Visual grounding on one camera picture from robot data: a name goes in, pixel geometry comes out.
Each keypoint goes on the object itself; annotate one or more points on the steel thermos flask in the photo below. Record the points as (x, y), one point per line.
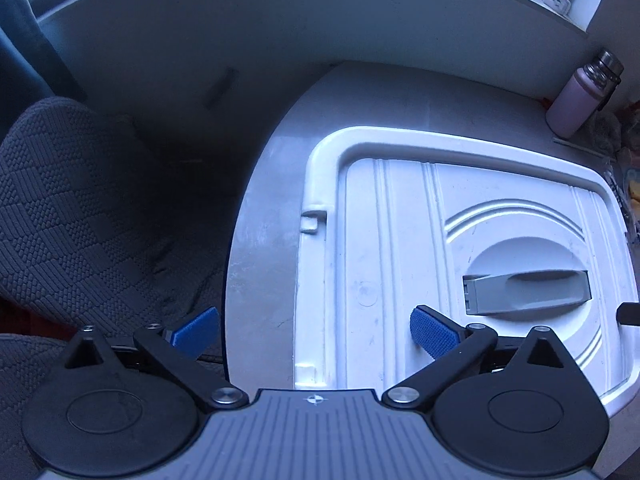
(611, 64)

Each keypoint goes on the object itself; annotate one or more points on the pink water bottle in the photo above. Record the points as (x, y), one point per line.
(572, 105)

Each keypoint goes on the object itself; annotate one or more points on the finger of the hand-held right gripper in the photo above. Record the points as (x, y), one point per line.
(630, 313)

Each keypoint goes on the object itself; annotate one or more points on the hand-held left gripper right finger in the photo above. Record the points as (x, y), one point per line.
(432, 332)

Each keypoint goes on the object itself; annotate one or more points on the white wall socket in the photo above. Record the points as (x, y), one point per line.
(556, 1)

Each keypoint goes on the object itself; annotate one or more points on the clear plastic bag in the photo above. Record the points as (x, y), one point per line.
(612, 132)

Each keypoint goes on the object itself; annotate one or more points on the grey knitted chair cushion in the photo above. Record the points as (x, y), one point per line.
(75, 210)

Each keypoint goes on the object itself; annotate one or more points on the dark curtain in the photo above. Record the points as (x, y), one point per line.
(20, 60)

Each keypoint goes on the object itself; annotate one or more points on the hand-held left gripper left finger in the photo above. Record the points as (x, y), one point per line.
(196, 332)

